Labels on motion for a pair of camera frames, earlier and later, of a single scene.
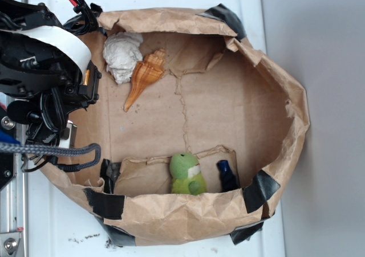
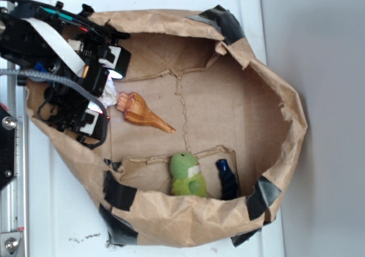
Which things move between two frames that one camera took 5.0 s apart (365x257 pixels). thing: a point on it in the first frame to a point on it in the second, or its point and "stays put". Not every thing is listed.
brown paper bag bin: x=219 y=98 stays put
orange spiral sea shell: x=145 y=72 to x=136 y=108
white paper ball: x=122 y=51 to x=109 y=96
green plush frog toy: x=185 y=168 stays put
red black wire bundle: x=81 y=6 to x=84 y=17
